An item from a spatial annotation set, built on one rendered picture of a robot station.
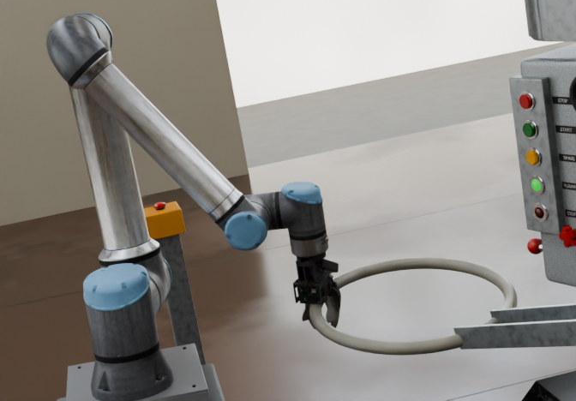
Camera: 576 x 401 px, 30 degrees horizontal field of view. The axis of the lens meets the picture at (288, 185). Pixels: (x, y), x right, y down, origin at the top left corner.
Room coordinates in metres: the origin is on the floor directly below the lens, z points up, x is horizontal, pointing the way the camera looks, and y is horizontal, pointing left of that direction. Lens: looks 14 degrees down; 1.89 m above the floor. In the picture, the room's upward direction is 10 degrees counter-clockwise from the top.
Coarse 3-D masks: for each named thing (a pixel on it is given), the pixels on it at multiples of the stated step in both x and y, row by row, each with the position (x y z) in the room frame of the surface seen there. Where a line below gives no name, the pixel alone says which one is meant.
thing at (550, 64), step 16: (560, 48) 1.91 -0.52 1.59; (528, 64) 1.85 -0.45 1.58; (544, 64) 1.82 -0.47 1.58; (560, 64) 1.79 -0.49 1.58; (560, 80) 1.79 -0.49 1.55; (560, 96) 1.80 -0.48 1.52; (560, 112) 1.80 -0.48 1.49; (560, 144) 1.81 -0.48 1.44; (560, 176) 1.81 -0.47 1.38; (544, 240) 1.86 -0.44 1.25; (560, 240) 1.83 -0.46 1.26; (544, 256) 1.87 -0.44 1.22; (560, 256) 1.83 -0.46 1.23; (560, 272) 1.84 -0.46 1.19
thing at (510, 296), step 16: (352, 272) 2.58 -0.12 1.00; (368, 272) 2.60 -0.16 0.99; (480, 272) 2.50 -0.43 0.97; (496, 272) 2.47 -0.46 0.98; (512, 288) 2.37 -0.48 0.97; (320, 304) 2.43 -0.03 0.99; (512, 304) 2.29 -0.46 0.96; (320, 320) 2.33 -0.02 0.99; (496, 320) 2.22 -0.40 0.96; (336, 336) 2.25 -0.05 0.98; (352, 336) 2.23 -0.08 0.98; (448, 336) 2.17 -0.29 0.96; (368, 352) 2.20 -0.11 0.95; (384, 352) 2.18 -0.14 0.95; (400, 352) 2.16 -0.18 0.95; (416, 352) 2.16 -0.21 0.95; (432, 352) 2.16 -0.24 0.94
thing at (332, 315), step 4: (328, 296) 2.47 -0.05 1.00; (332, 296) 2.47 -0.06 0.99; (328, 300) 2.46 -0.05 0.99; (332, 300) 2.47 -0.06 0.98; (328, 304) 2.46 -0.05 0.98; (332, 304) 2.47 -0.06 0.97; (328, 308) 2.45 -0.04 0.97; (332, 308) 2.46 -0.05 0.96; (328, 312) 2.45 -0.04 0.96; (332, 312) 2.46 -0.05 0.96; (336, 312) 2.47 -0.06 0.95; (328, 316) 2.44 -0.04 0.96; (332, 316) 2.46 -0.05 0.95; (336, 316) 2.47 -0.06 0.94; (328, 320) 2.44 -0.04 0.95; (332, 320) 2.45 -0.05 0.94; (336, 320) 2.47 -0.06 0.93; (332, 324) 2.48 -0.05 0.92; (336, 324) 2.47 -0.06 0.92
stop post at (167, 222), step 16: (144, 208) 3.34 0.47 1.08; (160, 208) 3.29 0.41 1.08; (176, 208) 3.27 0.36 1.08; (160, 224) 3.24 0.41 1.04; (176, 224) 3.25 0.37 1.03; (160, 240) 3.26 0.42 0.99; (176, 240) 3.27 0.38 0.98; (176, 256) 3.27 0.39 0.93; (176, 272) 3.26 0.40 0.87; (176, 288) 3.26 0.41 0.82; (176, 304) 3.26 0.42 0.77; (192, 304) 3.27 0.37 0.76; (176, 320) 3.26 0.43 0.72; (192, 320) 3.27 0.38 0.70; (176, 336) 3.26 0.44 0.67; (192, 336) 3.27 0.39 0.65
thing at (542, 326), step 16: (560, 304) 2.07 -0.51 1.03; (512, 320) 2.19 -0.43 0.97; (528, 320) 2.14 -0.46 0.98; (544, 320) 2.10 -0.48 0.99; (560, 320) 1.92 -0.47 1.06; (464, 336) 2.16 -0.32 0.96; (480, 336) 2.11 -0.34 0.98; (496, 336) 2.07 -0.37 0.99; (512, 336) 2.03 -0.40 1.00; (528, 336) 1.99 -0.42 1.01; (544, 336) 1.95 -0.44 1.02; (560, 336) 1.92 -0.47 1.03
